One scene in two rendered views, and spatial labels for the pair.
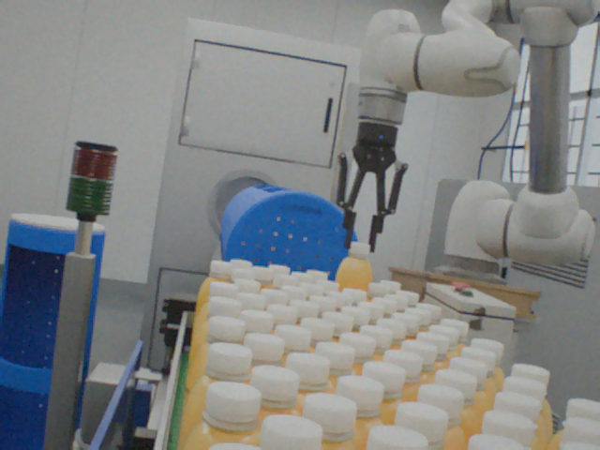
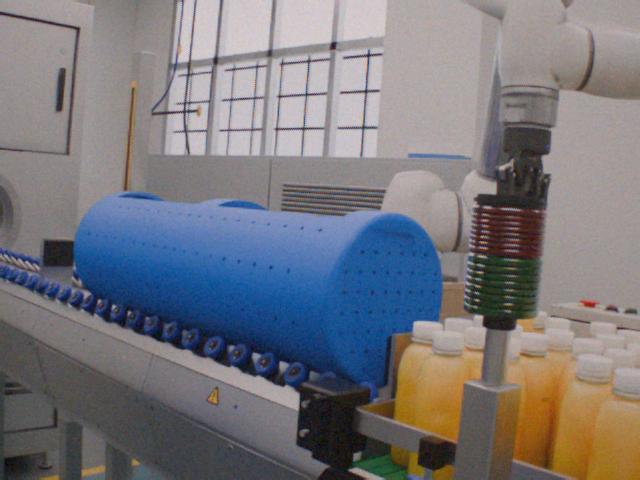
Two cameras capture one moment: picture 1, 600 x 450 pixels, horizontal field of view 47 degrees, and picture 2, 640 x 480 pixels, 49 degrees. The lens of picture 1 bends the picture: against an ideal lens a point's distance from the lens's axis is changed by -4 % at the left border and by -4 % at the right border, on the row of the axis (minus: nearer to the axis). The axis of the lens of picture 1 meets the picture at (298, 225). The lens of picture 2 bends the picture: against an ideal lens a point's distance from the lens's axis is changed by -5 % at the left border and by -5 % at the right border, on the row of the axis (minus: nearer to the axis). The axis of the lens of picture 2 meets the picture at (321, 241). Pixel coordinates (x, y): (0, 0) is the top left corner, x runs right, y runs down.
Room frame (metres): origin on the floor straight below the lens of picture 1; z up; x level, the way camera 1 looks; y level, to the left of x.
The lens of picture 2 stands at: (0.59, 0.79, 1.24)
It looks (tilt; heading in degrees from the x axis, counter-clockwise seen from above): 3 degrees down; 324
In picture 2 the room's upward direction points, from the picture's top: 4 degrees clockwise
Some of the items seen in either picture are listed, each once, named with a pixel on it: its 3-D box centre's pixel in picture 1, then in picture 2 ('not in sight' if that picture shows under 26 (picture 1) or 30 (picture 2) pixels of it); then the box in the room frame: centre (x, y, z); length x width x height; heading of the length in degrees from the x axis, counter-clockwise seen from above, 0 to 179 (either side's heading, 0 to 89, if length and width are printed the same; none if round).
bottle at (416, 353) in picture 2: not in sight; (420, 399); (1.28, 0.09, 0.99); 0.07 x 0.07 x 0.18
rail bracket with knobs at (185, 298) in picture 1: (187, 322); (335, 421); (1.34, 0.18, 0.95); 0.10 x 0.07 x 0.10; 97
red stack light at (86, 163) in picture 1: (94, 164); (507, 231); (0.99, 0.30, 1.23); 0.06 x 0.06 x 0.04
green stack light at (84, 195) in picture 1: (89, 195); (503, 284); (0.99, 0.30, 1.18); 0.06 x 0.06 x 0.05
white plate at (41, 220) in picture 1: (58, 222); not in sight; (2.04, 0.70, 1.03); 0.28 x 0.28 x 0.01
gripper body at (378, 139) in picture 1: (375, 148); (525, 158); (1.31, -0.12, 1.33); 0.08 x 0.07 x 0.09; 97
